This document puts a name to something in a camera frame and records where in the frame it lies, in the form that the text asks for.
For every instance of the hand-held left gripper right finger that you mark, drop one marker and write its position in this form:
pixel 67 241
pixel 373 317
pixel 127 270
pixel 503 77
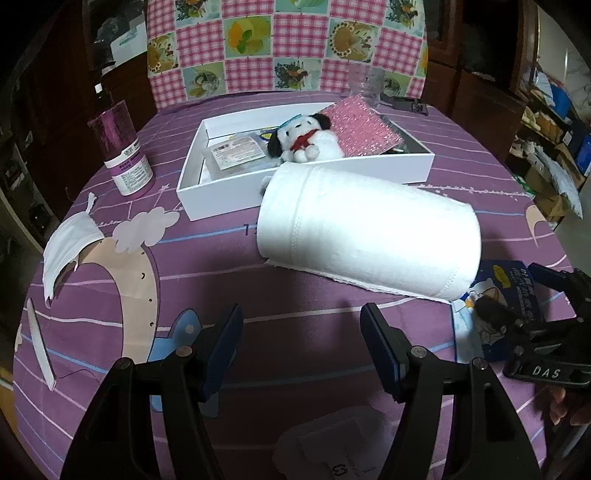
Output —
pixel 383 346

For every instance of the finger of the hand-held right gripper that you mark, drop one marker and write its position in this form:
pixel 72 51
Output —
pixel 501 316
pixel 575 288

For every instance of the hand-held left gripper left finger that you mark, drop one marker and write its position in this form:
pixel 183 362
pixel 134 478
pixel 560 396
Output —
pixel 226 341

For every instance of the blue printed packet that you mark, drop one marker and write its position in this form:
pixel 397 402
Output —
pixel 512 281

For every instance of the white tissue roll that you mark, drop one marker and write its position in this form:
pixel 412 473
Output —
pixel 369 230

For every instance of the white cardboard box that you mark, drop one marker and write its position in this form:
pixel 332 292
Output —
pixel 221 203

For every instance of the clear barcode label packet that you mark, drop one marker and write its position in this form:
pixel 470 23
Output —
pixel 235 152

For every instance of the pink glitter pouch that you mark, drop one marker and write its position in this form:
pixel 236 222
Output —
pixel 360 129

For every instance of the person's right hand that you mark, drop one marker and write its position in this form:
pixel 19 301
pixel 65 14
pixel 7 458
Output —
pixel 572 406

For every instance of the purple striped tablecloth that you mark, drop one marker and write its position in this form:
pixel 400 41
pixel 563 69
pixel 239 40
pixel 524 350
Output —
pixel 300 332

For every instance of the grey mailing bag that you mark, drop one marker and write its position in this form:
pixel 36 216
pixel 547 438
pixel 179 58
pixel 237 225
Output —
pixel 558 184

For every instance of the white face mask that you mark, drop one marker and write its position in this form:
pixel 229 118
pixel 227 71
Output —
pixel 69 244

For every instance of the white paper strip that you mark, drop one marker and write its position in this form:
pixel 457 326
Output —
pixel 39 346

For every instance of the white plush dog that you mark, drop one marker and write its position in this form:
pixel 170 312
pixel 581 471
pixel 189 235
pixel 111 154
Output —
pixel 323 143

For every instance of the purple pump bottle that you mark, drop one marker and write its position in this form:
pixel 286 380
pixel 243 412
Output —
pixel 124 152

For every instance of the black plastic holder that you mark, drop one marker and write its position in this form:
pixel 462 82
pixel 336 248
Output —
pixel 406 105

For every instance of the clear glass cup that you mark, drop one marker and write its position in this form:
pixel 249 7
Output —
pixel 369 90

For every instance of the pink checkered chair cover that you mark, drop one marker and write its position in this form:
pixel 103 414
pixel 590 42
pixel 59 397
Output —
pixel 258 69

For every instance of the white paper bag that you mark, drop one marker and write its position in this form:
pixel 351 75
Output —
pixel 129 46

